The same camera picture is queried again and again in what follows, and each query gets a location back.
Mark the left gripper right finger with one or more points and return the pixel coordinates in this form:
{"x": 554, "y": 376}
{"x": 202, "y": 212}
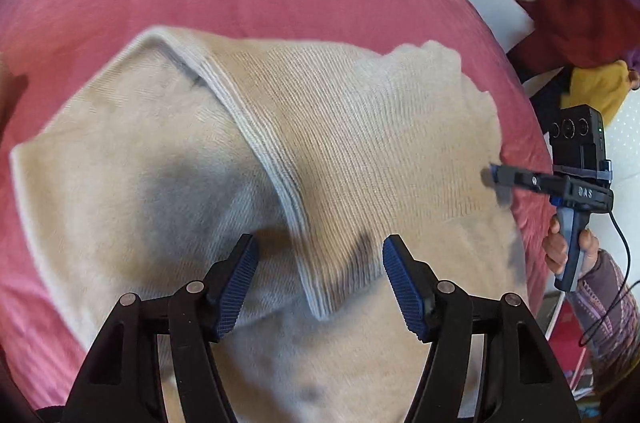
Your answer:
{"x": 520, "y": 379}

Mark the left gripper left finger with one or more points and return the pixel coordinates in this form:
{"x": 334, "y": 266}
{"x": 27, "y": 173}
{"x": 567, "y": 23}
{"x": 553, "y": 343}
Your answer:
{"x": 119, "y": 380}

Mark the beige knit sweater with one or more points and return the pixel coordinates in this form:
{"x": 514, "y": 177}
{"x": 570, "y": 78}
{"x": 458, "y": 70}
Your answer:
{"x": 187, "y": 140}

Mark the patterned right sleeve forearm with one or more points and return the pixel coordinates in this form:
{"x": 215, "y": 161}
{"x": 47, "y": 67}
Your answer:
{"x": 609, "y": 317}

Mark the operator right hand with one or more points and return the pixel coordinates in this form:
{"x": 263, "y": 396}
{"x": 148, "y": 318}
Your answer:
{"x": 556, "y": 249}

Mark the yellow garment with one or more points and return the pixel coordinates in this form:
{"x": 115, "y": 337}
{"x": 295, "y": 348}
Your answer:
{"x": 603, "y": 89}

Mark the dark red garment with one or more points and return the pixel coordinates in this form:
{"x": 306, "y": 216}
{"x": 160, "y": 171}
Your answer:
{"x": 540, "y": 51}

